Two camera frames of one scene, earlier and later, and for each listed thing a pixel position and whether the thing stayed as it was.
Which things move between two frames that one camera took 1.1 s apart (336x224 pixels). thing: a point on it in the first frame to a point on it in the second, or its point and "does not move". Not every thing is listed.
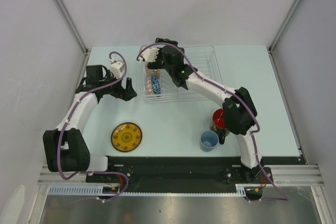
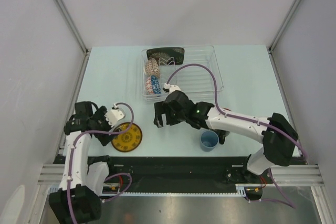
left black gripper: [121, 92] to [100, 114]
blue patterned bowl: [156, 85] does not move
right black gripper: [156, 64] to [161, 108]
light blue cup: [209, 140] does not move
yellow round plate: [126, 137] does not move
